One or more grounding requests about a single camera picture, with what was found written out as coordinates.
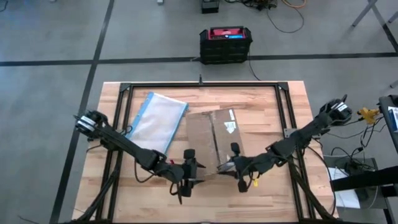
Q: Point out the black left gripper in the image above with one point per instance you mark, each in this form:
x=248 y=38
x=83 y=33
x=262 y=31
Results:
x=190 y=171

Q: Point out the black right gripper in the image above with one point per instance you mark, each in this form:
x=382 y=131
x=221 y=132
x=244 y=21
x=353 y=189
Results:
x=241 y=168

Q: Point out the brown cardboard box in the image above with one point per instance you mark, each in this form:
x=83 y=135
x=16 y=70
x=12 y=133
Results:
x=202 y=140

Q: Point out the white mesh pouch blue trim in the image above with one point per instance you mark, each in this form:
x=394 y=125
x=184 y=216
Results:
x=158 y=121

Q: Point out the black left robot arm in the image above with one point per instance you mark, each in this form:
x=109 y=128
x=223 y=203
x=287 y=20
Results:
x=130 y=147

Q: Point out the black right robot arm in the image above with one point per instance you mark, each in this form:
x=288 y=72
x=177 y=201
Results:
x=295 y=140

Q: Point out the grey cart platform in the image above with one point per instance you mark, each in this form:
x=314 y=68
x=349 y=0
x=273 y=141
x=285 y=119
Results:
x=337 y=161

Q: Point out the red and black toolbox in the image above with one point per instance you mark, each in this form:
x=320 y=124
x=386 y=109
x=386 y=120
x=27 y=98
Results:
x=225 y=49

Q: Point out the white paper sheet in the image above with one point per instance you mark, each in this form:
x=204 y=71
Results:
x=345 y=199

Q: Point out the black crossbeam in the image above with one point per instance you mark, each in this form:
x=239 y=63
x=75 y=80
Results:
x=367 y=179

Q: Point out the small black floor box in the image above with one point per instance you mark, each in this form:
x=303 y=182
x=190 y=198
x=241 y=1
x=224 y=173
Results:
x=210 y=7

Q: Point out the black side desk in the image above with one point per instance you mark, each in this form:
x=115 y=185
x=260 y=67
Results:
x=385 y=102

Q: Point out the blue and white carton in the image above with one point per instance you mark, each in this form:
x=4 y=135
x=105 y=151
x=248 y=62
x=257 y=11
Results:
x=394 y=119

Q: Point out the small white floor object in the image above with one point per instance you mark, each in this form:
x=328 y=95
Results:
x=160 y=1

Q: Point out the grey metal desk legs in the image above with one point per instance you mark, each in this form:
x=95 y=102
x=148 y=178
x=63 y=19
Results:
x=360 y=14

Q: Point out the grey metal frame bracket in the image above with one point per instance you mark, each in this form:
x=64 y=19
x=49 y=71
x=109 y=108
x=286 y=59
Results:
x=288 y=133

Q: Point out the black aluminium table frame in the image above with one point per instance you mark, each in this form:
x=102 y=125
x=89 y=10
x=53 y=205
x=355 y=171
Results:
x=202 y=84

